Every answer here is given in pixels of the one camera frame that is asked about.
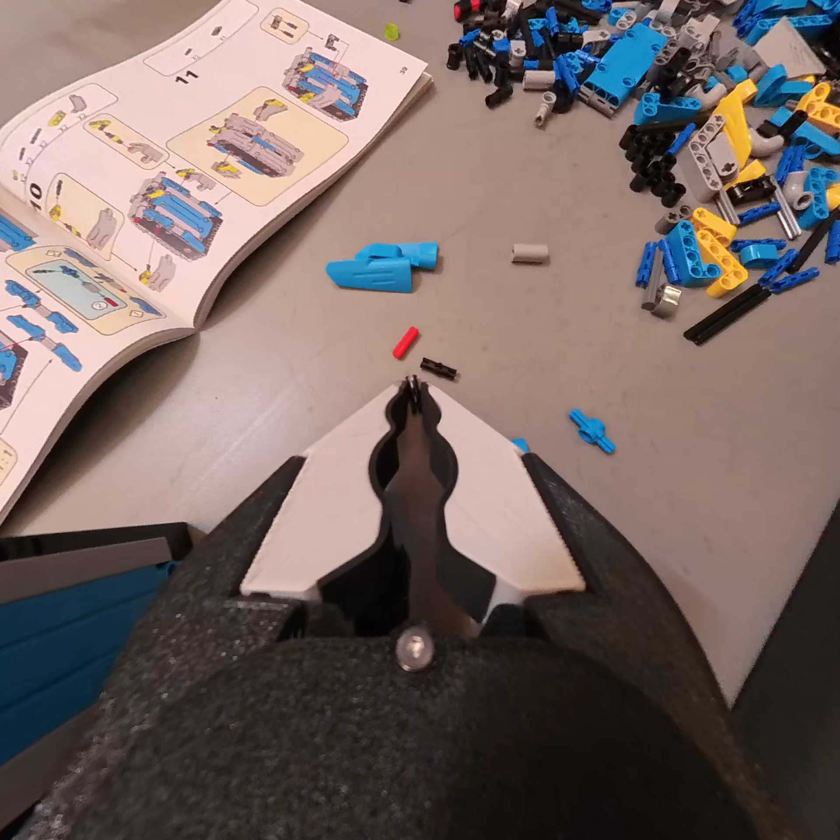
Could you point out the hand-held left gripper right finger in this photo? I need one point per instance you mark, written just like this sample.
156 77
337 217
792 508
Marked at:
505 518

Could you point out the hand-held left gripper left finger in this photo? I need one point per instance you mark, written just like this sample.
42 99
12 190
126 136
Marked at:
315 525

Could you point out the black pin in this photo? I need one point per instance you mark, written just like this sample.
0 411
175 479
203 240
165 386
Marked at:
438 368
414 394

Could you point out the grey blue block model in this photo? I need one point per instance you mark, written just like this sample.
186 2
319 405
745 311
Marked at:
65 630

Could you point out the grey desk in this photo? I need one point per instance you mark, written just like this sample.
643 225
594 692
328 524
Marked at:
558 328

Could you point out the blue axle connector piece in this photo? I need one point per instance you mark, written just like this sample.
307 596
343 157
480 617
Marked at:
592 430

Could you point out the red pin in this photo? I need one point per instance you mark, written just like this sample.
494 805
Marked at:
405 342

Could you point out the blue fin block piece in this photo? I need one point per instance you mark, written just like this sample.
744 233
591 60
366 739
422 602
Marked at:
374 272

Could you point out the grey sleeve piece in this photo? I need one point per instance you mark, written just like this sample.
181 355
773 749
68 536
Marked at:
529 254

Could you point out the open instruction booklet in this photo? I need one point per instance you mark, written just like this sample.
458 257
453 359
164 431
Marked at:
197 164

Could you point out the pile of building block pieces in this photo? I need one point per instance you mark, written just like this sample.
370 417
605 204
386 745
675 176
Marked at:
709 131

